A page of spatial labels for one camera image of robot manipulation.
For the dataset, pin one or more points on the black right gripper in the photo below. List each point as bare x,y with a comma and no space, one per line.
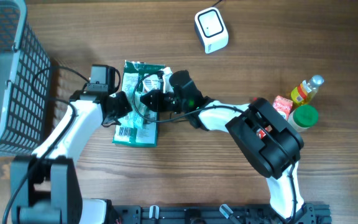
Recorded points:
156,105

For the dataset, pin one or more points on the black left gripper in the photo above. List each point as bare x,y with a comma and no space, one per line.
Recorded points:
125,106

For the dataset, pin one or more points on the light green wipes packet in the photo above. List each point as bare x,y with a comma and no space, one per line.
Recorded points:
133,119

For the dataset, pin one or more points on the green white 3M package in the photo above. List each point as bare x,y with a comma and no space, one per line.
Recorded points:
138,76

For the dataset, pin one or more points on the red snack stick packet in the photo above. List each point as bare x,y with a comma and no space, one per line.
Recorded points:
261,134

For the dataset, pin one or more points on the red juice carton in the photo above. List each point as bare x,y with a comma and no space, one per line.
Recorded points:
283,106

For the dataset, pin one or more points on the yellow dish soap bottle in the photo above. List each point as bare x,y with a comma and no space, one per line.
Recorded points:
306,90

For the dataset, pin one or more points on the green white round can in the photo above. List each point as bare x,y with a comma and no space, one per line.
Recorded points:
303,118

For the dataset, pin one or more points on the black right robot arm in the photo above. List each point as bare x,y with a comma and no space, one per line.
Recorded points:
268,142

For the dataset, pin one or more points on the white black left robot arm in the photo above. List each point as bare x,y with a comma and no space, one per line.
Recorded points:
44,185

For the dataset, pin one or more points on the white barcode scanner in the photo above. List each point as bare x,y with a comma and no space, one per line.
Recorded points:
211,30

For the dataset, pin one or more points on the grey plastic shopping basket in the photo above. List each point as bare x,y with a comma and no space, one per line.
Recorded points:
24,82

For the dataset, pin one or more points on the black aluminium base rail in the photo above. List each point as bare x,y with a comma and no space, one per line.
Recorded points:
246,214

